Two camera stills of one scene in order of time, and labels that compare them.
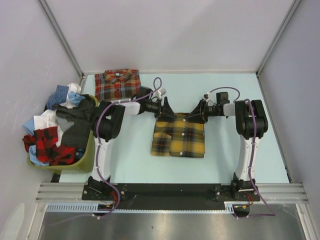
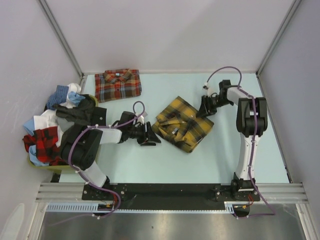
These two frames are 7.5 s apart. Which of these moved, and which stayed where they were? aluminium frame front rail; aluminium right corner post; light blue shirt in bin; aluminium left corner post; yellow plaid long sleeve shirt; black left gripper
Moved: black left gripper; yellow plaid long sleeve shirt
Stayed: aluminium right corner post; aluminium frame front rail; light blue shirt in bin; aluminium left corner post
